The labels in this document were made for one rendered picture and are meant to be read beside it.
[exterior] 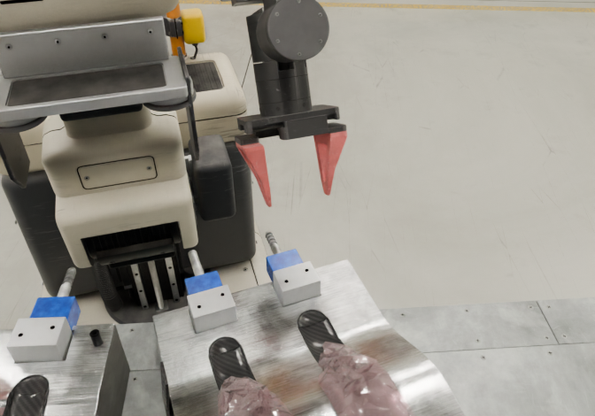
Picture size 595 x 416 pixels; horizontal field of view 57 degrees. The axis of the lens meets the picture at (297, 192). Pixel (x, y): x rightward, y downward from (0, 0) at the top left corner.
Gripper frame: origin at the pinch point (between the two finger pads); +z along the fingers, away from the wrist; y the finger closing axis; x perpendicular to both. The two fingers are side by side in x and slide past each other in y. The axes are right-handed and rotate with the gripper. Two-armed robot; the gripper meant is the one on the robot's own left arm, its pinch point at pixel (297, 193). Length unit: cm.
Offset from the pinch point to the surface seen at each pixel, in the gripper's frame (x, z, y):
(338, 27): 287, -31, 108
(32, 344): -2.2, 9.8, -30.0
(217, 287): 5.8, 11.3, -10.3
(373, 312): -0.8, 16.2, 7.1
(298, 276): 3.1, 11.2, -0.5
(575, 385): -10.0, 27.0, 28.0
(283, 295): 1.8, 12.5, -3.0
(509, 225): 113, 55, 105
